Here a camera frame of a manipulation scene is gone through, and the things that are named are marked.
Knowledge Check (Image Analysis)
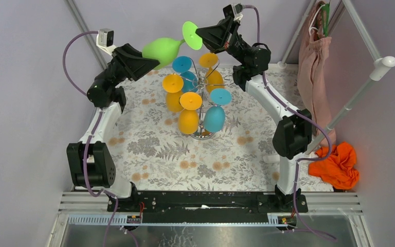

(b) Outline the orange wine glass front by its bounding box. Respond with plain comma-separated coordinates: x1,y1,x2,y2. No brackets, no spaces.
178,92,202,134

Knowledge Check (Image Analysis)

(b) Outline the orange wine glass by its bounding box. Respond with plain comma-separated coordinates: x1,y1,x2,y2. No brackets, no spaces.
199,53,224,94
178,92,202,134
162,74,184,113

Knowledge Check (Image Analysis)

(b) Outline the white pipe frame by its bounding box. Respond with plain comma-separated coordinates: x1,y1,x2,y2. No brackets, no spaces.
277,0,395,156

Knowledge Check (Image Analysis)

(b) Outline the green wine glass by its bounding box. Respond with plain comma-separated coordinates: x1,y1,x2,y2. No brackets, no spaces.
142,21,203,70

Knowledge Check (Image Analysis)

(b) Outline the orange wine glass back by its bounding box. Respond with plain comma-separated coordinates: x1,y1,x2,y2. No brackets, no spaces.
199,53,224,94

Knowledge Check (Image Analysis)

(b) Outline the chrome wine glass rack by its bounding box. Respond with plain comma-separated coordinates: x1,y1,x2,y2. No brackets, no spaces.
174,60,228,139

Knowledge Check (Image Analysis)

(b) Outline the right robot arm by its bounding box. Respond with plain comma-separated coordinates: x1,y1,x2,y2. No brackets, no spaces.
195,16,312,212

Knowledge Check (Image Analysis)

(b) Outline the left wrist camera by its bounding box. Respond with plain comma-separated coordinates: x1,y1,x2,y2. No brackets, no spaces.
96,28,117,56

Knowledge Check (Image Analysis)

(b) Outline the white pipe on table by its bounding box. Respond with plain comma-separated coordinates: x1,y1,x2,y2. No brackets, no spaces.
263,155,280,164

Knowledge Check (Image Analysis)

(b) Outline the orange wine glass left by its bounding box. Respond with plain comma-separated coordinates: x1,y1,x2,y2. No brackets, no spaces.
162,74,184,113

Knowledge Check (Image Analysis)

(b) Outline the blue wine glass front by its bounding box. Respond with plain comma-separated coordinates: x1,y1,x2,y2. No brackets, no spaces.
203,89,232,133

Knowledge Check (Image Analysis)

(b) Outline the blue wine glass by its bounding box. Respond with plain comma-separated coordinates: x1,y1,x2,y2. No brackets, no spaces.
203,89,232,133
172,56,198,93

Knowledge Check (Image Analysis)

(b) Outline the orange cloth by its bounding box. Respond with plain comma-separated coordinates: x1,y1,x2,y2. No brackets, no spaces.
308,142,360,190

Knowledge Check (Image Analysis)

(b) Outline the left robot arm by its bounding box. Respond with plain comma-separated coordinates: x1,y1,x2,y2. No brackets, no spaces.
66,44,160,211

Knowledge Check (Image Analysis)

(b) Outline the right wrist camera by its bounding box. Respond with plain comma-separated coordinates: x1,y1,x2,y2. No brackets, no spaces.
223,3,243,22

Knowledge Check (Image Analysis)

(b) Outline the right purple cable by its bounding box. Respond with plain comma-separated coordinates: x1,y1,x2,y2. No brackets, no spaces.
242,5,338,243

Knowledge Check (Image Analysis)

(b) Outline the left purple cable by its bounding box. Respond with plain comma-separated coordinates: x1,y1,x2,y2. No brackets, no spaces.
63,31,140,247

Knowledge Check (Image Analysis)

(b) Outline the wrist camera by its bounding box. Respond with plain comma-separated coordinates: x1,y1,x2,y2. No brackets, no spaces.
96,28,117,56
223,3,243,22

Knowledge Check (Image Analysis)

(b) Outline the pink hanging cloth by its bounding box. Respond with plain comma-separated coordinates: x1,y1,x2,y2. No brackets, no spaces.
297,1,332,130

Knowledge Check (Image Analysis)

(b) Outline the purple cable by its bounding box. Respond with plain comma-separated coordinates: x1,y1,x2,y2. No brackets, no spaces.
242,5,338,243
63,31,140,247

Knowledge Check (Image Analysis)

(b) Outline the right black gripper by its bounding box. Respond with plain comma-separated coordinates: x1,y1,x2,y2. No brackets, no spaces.
193,17,249,67

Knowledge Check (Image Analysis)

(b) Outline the blue wine glass back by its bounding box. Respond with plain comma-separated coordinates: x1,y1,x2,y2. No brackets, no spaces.
172,56,198,93

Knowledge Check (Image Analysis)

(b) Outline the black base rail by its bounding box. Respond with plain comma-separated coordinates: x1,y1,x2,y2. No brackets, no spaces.
117,190,308,223

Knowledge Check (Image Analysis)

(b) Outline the floral tablecloth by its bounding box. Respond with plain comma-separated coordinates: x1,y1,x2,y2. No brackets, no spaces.
106,67,285,191

